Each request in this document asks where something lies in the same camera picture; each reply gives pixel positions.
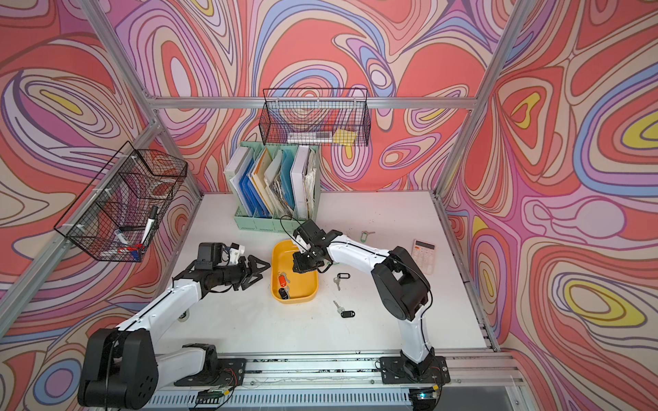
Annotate black wire basket wall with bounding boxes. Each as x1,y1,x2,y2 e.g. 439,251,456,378
54,142,188,263
259,87,372,147

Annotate green file organizer rack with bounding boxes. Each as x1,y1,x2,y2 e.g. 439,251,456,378
223,141,323,236

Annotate documents and folders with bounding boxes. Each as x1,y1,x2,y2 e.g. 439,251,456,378
224,145,319,219

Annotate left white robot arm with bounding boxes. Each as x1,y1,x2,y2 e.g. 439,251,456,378
77,255,271,410

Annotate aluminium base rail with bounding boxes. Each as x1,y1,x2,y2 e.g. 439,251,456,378
84,351,531,411

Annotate black tag key in tray bottom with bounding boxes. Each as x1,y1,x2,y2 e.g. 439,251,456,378
279,288,290,301

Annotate black tag key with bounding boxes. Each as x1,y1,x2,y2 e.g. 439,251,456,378
279,288,290,301
333,272,351,291
333,301,356,319

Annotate orange red tag key in tray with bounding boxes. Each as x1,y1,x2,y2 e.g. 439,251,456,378
278,273,289,289

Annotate yellow sticky notes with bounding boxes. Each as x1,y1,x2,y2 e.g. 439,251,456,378
332,128,358,147

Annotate black wire basket left wall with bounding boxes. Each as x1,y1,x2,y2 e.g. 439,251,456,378
54,142,188,263

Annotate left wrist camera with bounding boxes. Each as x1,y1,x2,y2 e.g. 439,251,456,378
195,242,245,271

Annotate marker pen in basket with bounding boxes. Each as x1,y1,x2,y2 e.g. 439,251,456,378
140,205,159,246

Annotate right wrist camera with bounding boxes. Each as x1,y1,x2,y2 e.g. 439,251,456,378
293,219,326,246

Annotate black wire basket back wall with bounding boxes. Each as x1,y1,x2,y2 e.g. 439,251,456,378
259,87,372,147

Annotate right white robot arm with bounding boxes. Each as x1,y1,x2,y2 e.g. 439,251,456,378
291,220,450,387

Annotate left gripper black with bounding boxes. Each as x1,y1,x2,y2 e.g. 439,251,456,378
211,255,269,291

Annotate yellow storage tray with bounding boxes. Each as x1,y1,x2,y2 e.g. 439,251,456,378
270,240,319,304

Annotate light green tag key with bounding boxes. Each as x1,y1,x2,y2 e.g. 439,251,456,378
360,231,375,243

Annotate pink calculator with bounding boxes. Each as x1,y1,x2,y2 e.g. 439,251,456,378
411,240,436,276

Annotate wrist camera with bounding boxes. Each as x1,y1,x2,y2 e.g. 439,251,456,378
293,219,326,246
195,242,245,271

